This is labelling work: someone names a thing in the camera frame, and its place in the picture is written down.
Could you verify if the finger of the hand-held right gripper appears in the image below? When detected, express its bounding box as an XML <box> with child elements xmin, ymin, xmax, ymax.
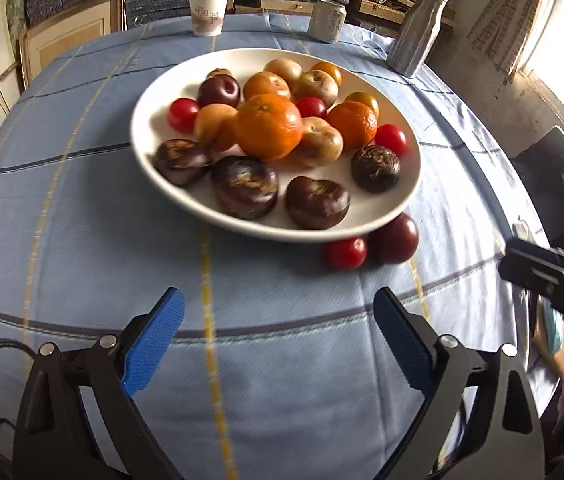
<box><xmin>499</xmin><ymin>254</ymin><xmax>564</xmax><ymax>322</ymax></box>
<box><xmin>508</xmin><ymin>238</ymin><xmax>564</xmax><ymax>292</ymax></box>

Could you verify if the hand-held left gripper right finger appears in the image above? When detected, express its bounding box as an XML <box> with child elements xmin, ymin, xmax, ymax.
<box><xmin>373</xmin><ymin>287</ymin><xmax>545</xmax><ymax>480</ymax></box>

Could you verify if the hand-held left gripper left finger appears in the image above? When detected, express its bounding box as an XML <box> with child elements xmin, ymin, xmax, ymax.
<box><xmin>12</xmin><ymin>287</ymin><xmax>185</xmax><ymax>480</ymax></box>

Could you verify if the dark red plum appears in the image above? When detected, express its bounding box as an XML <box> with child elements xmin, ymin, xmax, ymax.
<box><xmin>368</xmin><ymin>212</ymin><xmax>420</xmax><ymax>265</ymax></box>
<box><xmin>197</xmin><ymin>74</ymin><xmax>241</xmax><ymax>109</ymax></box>

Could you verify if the red cherry tomato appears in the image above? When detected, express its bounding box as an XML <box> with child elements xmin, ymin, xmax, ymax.
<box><xmin>295</xmin><ymin>96</ymin><xmax>328</xmax><ymax>119</ymax></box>
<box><xmin>324</xmin><ymin>236</ymin><xmax>369</xmax><ymax>271</ymax></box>
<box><xmin>168</xmin><ymin>98</ymin><xmax>201</xmax><ymax>132</ymax></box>
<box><xmin>375</xmin><ymin>124</ymin><xmax>407</xmax><ymax>157</ymax></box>

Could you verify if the white round plate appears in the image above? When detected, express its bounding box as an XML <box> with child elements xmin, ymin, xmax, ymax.
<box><xmin>129</xmin><ymin>48</ymin><xmax>423</xmax><ymax>244</ymax></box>

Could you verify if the small yellow-orange citrus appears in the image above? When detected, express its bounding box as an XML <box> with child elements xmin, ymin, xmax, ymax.
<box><xmin>243</xmin><ymin>71</ymin><xmax>291</xmax><ymax>103</ymax></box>
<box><xmin>193</xmin><ymin>103</ymin><xmax>240</xmax><ymax>153</ymax></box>
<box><xmin>310</xmin><ymin>61</ymin><xmax>343</xmax><ymax>87</ymax></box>
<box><xmin>344</xmin><ymin>91</ymin><xmax>380</xmax><ymax>118</ymax></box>

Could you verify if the orange tangerine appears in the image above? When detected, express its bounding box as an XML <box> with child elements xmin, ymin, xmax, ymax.
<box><xmin>326</xmin><ymin>101</ymin><xmax>379</xmax><ymax>150</ymax></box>
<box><xmin>235</xmin><ymin>93</ymin><xmax>303</xmax><ymax>162</ymax></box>

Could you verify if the white crumpled tissue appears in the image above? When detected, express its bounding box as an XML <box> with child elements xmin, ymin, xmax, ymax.
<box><xmin>512</xmin><ymin>219</ymin><xmax>538</xmax><ymax>242</ymax></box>

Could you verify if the black padded chair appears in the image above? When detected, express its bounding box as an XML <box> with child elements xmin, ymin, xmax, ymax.
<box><xmin>509</xmin><ymin>125</ymin><xmax>564</xmax><ymax>256</ymax></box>

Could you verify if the blue checked tablecloth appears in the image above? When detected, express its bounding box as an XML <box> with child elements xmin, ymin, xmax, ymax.
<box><xmin>0</xmin><ymin>10</ymin><xmax>562</xmax><ymax>480</ymax></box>

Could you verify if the silver patterned bottle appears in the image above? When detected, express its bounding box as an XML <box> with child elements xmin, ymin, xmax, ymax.
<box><xmin>387</xmin><ymin>0</ymin><xmax>450</xmax><ymax>79</ymax></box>

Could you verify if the light wooden framed panel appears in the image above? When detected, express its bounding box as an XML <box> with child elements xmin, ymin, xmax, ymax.
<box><xmin>17</xmin><ymin>0</ymin><xmax>125</xmax><ymax>86</ymax></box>

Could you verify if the white drink can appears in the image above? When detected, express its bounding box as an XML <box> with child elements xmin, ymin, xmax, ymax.
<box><xmin>308</xmin><ymin>0</ymin><xmax>347</xmax><ymax>44</ymax></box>

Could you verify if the white paper cup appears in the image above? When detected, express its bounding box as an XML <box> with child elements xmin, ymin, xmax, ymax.
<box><xmin>188</xmin><ymin>0</ymin><xmax>231</xmax><ymax>38</ymax></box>

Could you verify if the stack of tan flat boxes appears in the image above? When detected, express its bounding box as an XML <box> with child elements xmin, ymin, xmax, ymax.
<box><xmin>234</xmin><ymin>0</ymin><xmax>457</xmax><ymax>36</ymax></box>

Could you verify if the green marbled panel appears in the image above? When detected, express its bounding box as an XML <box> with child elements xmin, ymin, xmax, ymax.
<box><xmin>4</xmin><ymin>0</ymin><xmax>30</xmax><ymax>36</ymax></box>

